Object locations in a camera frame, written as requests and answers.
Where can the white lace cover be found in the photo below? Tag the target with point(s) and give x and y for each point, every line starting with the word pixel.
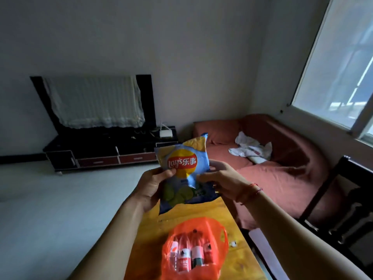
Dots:
pixel 93 102

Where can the person's left forearm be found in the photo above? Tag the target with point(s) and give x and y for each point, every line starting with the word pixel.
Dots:
pixel 110 244

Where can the white router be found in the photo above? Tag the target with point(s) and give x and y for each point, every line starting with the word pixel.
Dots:
pixel 166 133

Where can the sofa with red cover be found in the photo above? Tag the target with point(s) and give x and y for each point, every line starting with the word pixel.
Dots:
pixel 276 183

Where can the orange plastic bag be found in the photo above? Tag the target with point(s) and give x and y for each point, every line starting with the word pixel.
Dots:
pixel 215 230

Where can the person's right hand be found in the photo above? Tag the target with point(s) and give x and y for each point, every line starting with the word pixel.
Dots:
pixel 230 182

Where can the yellow wooden table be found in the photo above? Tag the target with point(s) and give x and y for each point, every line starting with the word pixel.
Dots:
pixel 151 230

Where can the barred living room window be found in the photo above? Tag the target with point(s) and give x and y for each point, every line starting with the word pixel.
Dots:
pixel 335 69

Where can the person's right forearm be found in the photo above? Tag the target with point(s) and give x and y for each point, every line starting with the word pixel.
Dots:
pixel 291 239

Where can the person's left hand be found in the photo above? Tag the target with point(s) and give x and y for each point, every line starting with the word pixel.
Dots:
pixel 147 189

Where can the blue Lay's chips bag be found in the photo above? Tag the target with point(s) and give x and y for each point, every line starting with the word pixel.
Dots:
pixel 183 163

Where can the green cap water bottle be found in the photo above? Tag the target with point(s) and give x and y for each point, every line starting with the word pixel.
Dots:
pixel 197 253

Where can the dark wooden chair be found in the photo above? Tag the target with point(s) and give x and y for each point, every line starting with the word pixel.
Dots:
pixel 346 212

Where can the small white wrapper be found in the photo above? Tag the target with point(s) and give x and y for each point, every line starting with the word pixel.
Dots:
pixel 233 244

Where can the black television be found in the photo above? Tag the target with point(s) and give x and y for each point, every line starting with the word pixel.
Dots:
pixel 147 99

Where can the white crumpled clothes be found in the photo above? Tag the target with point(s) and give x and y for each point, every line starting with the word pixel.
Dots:
pixel 250 148

